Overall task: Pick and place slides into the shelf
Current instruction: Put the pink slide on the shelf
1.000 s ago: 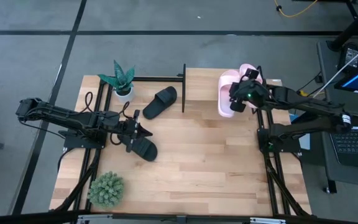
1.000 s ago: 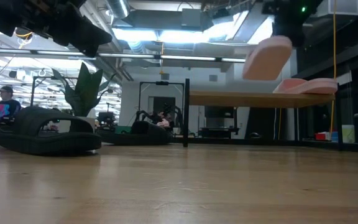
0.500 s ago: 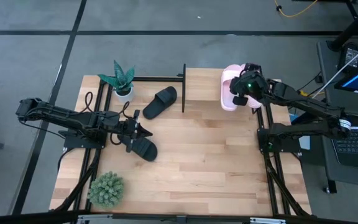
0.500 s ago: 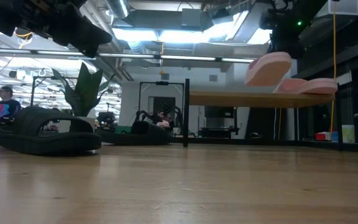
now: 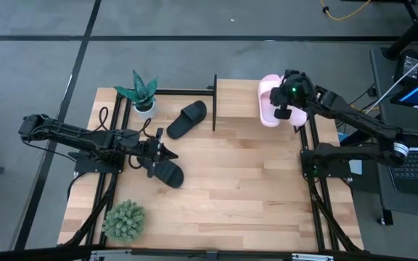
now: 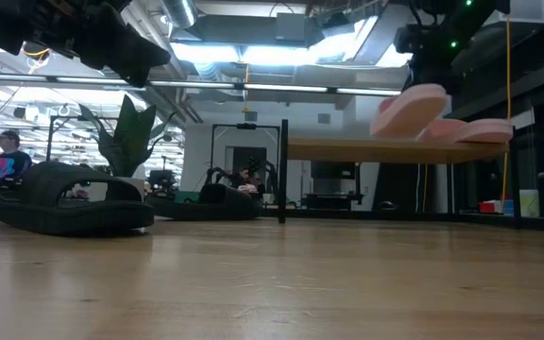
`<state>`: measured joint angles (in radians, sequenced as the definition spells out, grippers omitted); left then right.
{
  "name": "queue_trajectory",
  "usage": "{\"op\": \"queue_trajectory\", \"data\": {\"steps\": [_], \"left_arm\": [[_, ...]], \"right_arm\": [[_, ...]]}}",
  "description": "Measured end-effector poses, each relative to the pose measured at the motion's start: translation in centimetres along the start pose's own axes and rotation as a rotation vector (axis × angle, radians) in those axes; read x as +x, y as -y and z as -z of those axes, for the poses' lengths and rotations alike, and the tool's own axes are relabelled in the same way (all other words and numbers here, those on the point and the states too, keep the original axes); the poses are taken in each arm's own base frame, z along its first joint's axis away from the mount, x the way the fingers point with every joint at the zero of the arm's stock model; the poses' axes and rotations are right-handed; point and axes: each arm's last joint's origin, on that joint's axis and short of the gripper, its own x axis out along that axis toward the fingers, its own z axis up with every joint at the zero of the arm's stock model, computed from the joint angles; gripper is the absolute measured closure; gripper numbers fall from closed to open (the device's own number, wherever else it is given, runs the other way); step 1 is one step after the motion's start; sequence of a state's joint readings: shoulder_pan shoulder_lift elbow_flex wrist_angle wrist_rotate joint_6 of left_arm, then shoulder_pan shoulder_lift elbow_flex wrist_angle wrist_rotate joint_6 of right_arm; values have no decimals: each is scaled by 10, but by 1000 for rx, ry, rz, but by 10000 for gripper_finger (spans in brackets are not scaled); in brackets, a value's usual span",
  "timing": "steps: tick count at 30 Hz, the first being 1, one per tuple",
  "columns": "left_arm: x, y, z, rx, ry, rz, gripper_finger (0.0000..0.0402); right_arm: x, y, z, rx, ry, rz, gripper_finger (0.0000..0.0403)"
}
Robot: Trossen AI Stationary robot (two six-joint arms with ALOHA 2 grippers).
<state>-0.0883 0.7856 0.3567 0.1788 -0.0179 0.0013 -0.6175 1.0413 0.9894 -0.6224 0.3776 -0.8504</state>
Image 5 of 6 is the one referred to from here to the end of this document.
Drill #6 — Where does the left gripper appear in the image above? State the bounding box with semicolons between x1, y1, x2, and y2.
136;127;179;178

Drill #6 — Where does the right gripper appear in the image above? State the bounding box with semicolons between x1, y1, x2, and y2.
269;69;319;120

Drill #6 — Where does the pink slide sandal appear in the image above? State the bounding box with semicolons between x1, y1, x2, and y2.
258;74;282;128
287;107;308;127

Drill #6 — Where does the black slide sandal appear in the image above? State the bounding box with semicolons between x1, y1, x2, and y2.
165;100;208;140
136;155;185;189

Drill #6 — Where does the snake plant in white pot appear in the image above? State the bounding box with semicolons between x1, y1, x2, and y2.
113;70;158;121

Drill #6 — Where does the round green succulent plant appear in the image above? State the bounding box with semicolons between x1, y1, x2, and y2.
102;199;147;244

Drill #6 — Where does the dark grey equipment cart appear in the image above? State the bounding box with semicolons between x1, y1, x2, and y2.
370;46;418;226

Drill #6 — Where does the thin white rod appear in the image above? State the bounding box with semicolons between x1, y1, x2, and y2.
363;43;418;116

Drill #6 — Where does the black power brick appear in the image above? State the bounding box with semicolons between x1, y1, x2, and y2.
393;49;418;85

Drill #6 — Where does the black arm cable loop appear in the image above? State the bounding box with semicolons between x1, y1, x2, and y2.
138;117;152;138
98;106;110;132

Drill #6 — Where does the wooden shelf with black frame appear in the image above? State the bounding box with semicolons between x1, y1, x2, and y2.
207;74;310;132

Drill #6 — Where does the black metal table frame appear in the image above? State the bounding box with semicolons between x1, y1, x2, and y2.
0;88;418;261

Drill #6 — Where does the yellow floor plug cable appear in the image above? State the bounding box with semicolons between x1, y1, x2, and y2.
350;104;380;113

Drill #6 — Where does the yellow extension cord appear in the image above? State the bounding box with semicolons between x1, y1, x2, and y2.
319;0;372;22

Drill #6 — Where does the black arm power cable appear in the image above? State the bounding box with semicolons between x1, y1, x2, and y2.
22;139;78;191

